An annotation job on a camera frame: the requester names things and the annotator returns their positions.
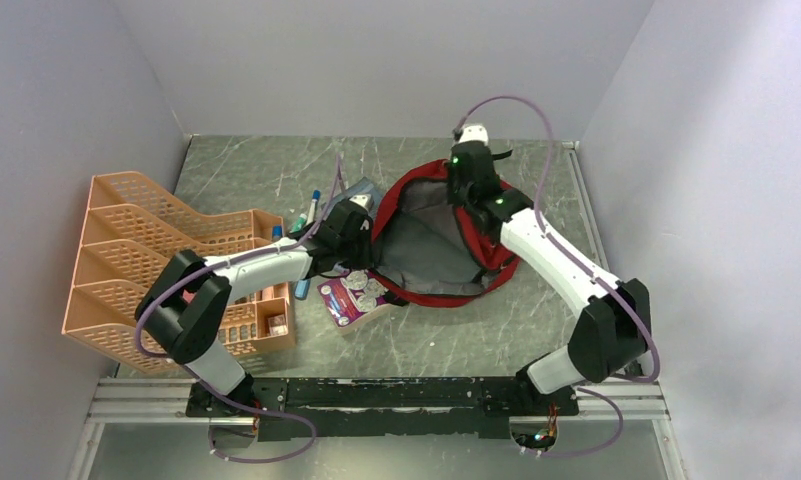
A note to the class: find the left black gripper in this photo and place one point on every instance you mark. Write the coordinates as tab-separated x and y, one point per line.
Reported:
367	257

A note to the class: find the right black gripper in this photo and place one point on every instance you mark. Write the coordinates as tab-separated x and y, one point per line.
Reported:
450	176

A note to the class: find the purple sticker book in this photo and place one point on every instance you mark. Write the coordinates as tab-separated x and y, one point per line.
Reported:
355	299

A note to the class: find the red student backpack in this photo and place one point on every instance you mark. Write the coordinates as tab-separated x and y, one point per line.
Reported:
428	252

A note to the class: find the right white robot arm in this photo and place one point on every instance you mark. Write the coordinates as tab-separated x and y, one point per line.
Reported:
612	316

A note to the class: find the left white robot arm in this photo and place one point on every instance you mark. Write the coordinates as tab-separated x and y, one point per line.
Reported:
183	309

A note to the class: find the blue tipped white marker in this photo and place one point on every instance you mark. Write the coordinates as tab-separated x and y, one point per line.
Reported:
312	208

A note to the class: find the dark blue notebook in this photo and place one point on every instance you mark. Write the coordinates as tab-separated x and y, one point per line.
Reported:
365	186

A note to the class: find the blue utility knife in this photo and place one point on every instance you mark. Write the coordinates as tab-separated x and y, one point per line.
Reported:
301	289

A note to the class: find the small pink box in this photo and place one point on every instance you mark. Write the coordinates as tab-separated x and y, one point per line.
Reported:
277	325

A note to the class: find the orange plastic file organizer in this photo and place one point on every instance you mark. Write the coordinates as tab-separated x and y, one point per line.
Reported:
132	228

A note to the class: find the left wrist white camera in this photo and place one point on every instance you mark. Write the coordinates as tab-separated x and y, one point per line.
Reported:
364	201

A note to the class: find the wrist white camera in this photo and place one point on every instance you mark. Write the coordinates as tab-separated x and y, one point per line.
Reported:
364	201
471	133

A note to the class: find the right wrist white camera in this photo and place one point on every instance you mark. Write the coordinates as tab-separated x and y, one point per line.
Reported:
471	133

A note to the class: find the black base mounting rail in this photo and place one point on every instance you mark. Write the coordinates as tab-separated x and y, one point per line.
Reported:
334	407

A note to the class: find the aluminium frame rail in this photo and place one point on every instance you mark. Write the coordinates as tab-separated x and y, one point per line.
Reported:
163	401

